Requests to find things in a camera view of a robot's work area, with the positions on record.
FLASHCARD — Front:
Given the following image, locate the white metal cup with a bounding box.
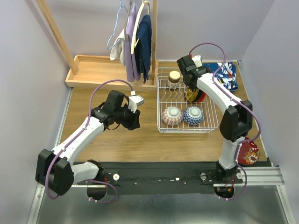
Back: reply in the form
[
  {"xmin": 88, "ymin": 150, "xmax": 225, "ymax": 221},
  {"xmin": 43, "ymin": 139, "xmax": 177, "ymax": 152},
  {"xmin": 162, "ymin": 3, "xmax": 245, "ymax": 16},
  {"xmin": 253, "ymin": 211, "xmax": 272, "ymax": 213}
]
[{"xmin": 167, "ymin": 70, "xmax": 180, "ymax": 89}]

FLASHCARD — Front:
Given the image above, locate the yellow patterned plate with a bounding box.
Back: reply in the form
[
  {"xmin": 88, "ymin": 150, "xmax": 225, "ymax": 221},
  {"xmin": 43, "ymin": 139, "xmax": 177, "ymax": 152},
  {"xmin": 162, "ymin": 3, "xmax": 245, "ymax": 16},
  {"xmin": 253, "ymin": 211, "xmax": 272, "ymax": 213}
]
[{"xmin": 184, "ymin": 86, "xmax": 199, "ymax": 103}]

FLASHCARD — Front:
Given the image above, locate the orange plate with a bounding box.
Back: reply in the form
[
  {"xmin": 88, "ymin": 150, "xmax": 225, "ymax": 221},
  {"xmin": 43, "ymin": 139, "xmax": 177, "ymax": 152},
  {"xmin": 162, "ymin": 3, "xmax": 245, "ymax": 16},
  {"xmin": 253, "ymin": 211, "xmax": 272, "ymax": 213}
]
[{"xmin": 197, "ymin": 92, "xmax": 206, "ymax": 103}]

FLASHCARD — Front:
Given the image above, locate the white wire dish rack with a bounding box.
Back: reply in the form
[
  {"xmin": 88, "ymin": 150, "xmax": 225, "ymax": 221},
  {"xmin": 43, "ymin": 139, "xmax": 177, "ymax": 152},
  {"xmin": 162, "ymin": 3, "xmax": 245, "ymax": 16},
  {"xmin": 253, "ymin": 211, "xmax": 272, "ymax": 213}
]
[{"xmin": 156, "ymin": 67, "xmax": 220, "ymax": 133}]

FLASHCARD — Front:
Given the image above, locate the blue patterned bowl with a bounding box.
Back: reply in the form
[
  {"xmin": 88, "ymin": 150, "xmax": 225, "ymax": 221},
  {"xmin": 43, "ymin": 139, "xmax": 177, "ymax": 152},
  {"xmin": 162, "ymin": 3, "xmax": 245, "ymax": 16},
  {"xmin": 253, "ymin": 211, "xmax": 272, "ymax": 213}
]
[{"xmin": 183, "ymin": 106, "xmax": 204, "ymax": 126}]

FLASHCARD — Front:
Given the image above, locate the red white patterned bowl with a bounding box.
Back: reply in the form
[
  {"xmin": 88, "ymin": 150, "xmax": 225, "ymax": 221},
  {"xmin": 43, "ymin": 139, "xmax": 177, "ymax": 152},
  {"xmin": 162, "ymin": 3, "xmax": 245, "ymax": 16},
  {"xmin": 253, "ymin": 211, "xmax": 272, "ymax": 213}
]
[{"xmin": 162, "ymin": 106, "xmax": 183, "ymax": 126}]

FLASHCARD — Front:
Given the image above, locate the red floral plate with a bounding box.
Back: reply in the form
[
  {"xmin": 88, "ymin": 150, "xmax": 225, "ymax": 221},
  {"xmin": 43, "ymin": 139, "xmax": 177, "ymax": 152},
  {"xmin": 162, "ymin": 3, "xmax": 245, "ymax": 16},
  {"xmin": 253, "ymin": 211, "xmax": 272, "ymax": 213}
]
[{"xmin": 238, "ymin": 137, "xmax": 260, "ymax": 166}]

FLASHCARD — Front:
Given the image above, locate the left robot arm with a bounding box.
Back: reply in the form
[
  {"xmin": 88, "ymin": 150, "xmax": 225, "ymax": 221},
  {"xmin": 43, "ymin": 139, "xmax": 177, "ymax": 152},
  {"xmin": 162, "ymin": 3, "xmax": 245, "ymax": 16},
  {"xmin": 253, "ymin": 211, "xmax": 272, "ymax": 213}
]
[{"xmin": 35, "ymin": 91, "xmax": 144, "ymax": 196}]

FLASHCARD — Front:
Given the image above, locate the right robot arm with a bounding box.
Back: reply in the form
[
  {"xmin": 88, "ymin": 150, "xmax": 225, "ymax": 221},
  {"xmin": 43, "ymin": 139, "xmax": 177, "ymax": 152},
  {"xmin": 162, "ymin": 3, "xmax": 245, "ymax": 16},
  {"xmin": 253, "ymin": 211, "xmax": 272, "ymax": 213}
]
[{"xmin": 177, "ymin": 55, "xmax": 252, "ymax": 183}]

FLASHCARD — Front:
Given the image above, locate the wooden clothes rack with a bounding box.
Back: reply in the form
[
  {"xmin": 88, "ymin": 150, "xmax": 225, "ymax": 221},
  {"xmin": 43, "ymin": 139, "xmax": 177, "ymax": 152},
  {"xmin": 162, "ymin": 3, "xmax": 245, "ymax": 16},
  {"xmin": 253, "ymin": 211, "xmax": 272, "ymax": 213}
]
[{"xmin": 36, "ymin": 0, "xmax": 159, "ymax": 92}]

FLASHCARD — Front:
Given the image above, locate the blue patterned folded cloth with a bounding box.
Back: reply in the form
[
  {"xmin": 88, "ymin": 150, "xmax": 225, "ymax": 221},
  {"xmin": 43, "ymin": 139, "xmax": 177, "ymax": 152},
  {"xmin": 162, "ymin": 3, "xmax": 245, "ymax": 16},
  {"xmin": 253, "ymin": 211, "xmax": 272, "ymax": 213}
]
[{"xmin": 203, "ymin": 62, "xmax": 239, "ymax": 92}]

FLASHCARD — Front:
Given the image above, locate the purple hanging garment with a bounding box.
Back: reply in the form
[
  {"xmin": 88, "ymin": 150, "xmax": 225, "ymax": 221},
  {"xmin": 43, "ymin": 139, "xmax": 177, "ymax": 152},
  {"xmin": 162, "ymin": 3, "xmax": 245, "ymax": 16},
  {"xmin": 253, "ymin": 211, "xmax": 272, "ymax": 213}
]
[{"xmin": 125, "ymin": 2, "xmax": 141, "ymax": 83}]

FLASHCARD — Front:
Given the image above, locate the navy hanging garment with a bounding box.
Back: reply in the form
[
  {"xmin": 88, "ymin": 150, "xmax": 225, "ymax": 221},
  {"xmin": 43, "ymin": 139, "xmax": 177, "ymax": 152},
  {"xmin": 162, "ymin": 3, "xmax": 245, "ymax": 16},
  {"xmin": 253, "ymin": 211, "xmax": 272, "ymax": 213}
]
[{"xmin": 135, "ymin": 14, "xmax": 152, "ymax": 83}]

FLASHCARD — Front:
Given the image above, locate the cream wooden hanger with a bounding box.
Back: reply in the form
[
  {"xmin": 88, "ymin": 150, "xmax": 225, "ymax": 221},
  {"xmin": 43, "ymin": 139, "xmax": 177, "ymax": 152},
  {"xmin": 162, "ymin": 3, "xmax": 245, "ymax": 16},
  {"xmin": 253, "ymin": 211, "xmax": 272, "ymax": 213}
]
[{"xmin": 130, "ymin": 0, "xmax": 150, "ymax": 54}]

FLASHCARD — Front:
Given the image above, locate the white hanging garment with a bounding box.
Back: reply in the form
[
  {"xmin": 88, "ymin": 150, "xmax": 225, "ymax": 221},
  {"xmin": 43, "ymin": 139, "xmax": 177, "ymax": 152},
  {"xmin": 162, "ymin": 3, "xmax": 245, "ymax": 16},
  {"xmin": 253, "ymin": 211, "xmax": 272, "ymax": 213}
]
[{"xmin": 110, "ymin": 29, "xmax": 126, "ymax": 66}]

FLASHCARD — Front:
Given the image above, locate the grey hanger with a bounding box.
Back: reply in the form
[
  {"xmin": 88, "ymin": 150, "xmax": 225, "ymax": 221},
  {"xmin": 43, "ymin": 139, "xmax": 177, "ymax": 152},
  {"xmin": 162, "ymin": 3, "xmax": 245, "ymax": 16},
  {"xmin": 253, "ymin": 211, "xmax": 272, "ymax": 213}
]
[{"xmin": 124, "ymin": 0, "xmax": 136, "ymax": 41}]

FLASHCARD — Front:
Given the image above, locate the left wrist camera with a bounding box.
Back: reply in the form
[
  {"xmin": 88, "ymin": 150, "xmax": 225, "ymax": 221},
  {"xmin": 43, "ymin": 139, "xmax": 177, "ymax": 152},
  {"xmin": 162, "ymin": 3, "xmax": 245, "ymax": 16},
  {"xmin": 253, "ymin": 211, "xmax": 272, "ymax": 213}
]
[{"xmin": 128, "ymin": 91, "xmax": 144, "ymax": 113}]

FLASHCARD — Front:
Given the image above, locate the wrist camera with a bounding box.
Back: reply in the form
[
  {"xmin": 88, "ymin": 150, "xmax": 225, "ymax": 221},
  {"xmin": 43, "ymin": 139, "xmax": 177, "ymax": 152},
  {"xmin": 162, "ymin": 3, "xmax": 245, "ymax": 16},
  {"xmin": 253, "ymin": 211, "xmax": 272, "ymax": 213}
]
[
  {"xmin": 128, "ymin": 91, "xmax": 144, "ymax": 113},
  {"xmin": 190, "ymin": 55, "xmax": 202, "ymax": 67}
]

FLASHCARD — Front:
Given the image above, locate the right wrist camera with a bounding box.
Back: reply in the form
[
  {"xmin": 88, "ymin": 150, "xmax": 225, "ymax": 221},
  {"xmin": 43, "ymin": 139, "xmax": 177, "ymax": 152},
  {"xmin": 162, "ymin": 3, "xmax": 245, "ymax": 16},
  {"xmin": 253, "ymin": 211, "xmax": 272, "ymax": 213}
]
[{"xmin": 190, "ymin": 55, "xmax": 202, "ymax": 67}]

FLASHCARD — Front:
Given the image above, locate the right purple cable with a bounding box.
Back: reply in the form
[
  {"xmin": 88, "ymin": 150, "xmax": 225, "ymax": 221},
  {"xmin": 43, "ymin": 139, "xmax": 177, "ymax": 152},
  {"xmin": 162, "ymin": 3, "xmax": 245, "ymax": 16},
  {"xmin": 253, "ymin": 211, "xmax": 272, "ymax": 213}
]
[{"xmin": 188, "ymin": 42, "xmax": 262, "ymax": 202}]

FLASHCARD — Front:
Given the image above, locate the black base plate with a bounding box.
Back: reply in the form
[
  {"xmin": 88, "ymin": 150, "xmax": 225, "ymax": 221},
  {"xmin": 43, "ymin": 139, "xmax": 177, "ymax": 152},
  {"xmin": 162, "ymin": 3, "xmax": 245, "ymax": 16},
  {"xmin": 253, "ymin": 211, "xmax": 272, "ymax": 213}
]
[{"xmin": 77, "ymin": 161, "xmax": 243, "ymax": 196}]

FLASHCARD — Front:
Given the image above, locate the light blue wire hanger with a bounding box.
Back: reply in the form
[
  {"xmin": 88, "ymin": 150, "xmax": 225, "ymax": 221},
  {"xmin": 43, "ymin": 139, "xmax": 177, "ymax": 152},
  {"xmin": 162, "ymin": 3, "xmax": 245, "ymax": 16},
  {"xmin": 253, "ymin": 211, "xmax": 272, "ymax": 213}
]
[{"xmin": 107, "ymin": 0, "xmax": 128, "ymax": 50}]

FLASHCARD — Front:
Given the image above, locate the aluminium rail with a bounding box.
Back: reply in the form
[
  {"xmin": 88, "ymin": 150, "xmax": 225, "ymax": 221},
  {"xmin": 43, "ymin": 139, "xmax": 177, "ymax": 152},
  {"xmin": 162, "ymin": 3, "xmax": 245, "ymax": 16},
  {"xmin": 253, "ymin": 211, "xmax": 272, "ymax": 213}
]
[{"xmin": 48, "ymin": 164, "xmax": 284, "ymax": 192}]

